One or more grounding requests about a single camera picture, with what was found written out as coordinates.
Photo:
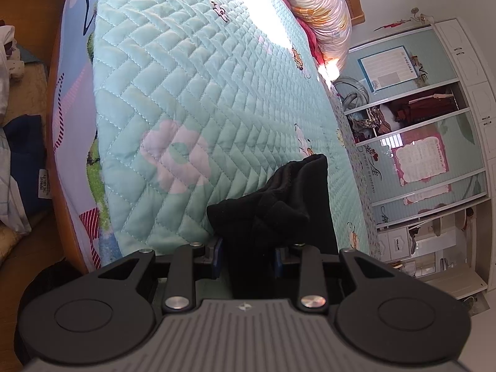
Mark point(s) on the red hanging clothes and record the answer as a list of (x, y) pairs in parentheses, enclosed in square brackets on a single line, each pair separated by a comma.
[(426, 108)]

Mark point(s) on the pink-framed poster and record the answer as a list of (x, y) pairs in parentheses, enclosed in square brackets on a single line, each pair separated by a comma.
[(420, 159)]

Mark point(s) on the white cloth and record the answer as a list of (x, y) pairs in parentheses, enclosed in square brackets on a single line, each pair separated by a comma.
[(6, 85)]

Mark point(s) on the wall lamp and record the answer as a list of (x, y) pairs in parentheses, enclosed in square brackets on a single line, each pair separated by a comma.
[(422, 17)]

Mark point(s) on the red blanket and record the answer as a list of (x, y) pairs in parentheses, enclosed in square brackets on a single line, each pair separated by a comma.
[(316, 44)]

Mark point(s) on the white drawer cabinet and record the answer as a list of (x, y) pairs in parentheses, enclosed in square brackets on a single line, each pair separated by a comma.
[(395, 242)]

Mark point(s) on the black fleece garment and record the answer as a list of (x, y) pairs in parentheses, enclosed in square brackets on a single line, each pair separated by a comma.
[(294, 201)]

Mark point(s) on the plaid cloth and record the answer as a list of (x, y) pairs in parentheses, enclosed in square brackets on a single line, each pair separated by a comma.
[(9, 193)]

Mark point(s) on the mint quilted bee mat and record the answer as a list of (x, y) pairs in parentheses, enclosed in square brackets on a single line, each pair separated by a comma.
[(193, 66)]

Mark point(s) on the red knot ornament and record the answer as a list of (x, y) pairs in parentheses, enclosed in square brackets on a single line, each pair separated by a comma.
[(391, 25)]

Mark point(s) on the floral duvet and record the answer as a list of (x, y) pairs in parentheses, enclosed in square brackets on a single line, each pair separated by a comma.
[(321, 7)]

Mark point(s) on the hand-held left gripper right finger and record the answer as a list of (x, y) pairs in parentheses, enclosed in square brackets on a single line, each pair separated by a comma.
[(278, 263)]

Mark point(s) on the navy garment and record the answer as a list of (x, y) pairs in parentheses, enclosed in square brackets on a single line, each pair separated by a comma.
[(27, 147)]

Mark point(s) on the mint sliding door wardrobe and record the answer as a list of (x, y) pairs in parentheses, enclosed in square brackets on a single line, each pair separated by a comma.
[(445, 38)]

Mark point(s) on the patterned clothes pile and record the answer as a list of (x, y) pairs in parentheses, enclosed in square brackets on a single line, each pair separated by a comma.
[(368, 122)]

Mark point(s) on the cartoon print bed sheet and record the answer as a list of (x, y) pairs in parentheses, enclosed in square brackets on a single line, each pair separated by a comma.
[(73, 104)]

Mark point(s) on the white blue-framed poster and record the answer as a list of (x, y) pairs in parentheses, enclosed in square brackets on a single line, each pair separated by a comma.
[(387, 68)]

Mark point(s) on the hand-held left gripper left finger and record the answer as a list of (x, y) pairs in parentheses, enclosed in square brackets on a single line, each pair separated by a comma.
[(216, 259)]

